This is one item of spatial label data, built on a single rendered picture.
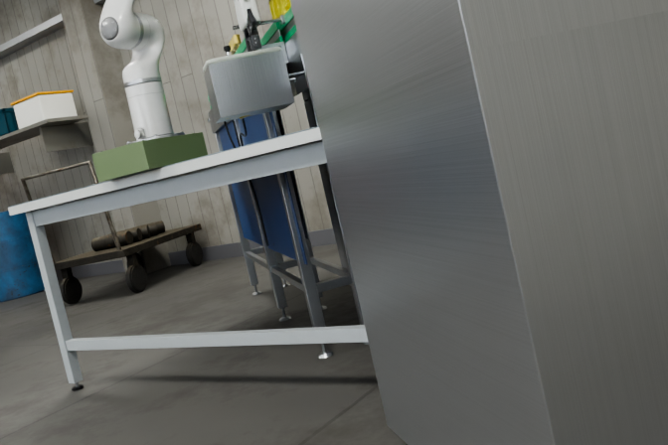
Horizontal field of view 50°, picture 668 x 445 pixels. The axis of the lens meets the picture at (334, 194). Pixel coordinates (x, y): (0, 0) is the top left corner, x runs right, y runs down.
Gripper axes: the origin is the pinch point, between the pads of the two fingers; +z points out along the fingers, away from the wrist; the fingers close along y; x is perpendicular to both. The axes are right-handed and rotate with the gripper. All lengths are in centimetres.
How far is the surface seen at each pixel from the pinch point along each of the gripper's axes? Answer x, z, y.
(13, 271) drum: 157, 79, 512
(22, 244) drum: 145, 56, 516
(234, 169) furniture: 15.0, 35.0, -4.1
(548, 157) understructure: 3, 42, -143
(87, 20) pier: 39, -121, 437
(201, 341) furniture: 34, 86, 21
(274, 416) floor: 22, 104, -17
